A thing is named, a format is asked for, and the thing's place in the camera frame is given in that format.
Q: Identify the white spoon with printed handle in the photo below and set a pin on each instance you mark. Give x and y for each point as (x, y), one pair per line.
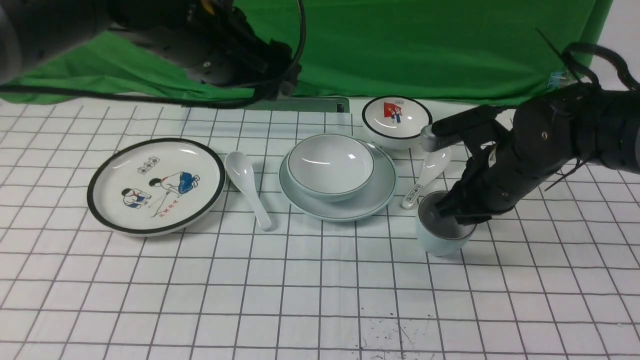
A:
(434, 164)

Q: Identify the black-rimmed illustrated white bowl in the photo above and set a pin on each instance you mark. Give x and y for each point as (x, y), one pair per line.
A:
(395, 122)

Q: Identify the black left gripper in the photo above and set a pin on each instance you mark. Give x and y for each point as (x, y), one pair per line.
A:
(210, 39)

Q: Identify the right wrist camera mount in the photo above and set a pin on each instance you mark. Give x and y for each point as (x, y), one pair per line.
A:
(474, 128)

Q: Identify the pale green ceramic bowl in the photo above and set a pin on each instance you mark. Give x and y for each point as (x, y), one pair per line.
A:
(330, 167)

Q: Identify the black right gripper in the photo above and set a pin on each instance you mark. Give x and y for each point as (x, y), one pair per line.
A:
(494, 180)

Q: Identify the green metal tray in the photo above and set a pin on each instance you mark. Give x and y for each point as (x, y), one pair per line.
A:
(317, 104)

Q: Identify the pale green ceramic cup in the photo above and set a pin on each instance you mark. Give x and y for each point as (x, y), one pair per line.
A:
(439, 236)

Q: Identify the green backdrop cloth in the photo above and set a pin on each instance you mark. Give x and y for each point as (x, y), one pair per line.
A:
(476, 51)

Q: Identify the pale green ceramic plate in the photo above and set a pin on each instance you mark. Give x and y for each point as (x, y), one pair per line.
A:
(375, 196)

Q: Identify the black-rimmed illustrated white plate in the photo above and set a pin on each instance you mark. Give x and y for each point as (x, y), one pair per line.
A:
(156, 187)

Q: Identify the metal binder clip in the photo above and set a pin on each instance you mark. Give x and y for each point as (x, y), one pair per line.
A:
(559, 79)

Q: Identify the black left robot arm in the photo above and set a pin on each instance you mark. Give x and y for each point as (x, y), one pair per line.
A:
(34, 32)

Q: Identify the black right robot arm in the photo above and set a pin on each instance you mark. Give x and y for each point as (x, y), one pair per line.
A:
(578, 122)

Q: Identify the plain white ceramic spoon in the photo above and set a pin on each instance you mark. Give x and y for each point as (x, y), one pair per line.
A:
(241, 173)

